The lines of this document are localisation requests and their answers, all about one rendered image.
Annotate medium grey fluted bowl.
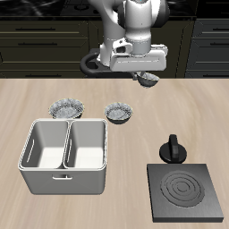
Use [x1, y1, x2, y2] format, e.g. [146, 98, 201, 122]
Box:
[104, 101, 134, 125]

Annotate flat black base plate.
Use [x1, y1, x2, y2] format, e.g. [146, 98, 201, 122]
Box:
[80, 47, 136, 80]

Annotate round black stove knob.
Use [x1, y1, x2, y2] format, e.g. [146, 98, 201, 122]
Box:
[158, 133, 189, 165]

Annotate dark olive kitchen cupboard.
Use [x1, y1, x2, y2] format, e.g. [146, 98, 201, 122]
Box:
[0, 16, 196, 80]

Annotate large grey fluted bowl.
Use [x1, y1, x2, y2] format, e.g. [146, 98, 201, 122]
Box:
[47, 98, 85, 120]

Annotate dark grey stove plate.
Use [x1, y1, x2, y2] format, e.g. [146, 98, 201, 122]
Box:
[146, 163, 225, 224]

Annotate white two-bin basket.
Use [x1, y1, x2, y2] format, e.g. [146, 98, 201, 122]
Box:
[18, 118, 109, 196]

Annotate black marble countertop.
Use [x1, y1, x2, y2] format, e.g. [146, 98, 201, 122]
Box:
[0, 0, 229, 21]

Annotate small grey fluted bowl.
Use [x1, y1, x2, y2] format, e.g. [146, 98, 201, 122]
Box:
[138, 72, 161, 89]

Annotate dark grey drawer cupboard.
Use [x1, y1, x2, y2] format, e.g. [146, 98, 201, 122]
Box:
[183, 18, 229, 80]

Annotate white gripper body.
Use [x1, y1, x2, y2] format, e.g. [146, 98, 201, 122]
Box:
[110, 44, 169, 73]

